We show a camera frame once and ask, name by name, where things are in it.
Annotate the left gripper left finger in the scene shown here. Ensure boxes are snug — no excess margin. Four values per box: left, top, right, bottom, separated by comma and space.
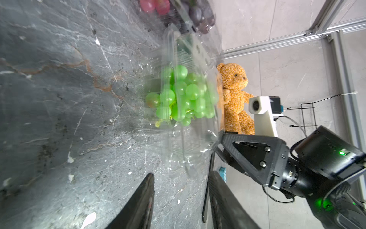
106, 173, 155, 229

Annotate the brown teddy bear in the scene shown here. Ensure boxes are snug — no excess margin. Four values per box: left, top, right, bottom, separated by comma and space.
217, 63, 255, 135

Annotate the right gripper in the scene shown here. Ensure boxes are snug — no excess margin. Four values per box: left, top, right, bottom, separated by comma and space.
214, 132, 326, 199

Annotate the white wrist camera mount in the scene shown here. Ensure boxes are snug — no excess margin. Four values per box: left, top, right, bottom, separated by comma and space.
249, 96, 284, 137

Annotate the green grape bunch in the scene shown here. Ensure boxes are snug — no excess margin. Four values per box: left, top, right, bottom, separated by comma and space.
145, 65, 219, 128

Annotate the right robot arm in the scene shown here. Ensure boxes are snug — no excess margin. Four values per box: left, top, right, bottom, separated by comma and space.
220, 126, 366, 229

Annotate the black wire hook rack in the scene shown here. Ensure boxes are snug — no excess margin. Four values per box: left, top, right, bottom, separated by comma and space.
283, 91, 358, 136

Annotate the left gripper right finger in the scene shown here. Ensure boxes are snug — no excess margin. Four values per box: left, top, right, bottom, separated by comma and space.
208, 171, 259, 229

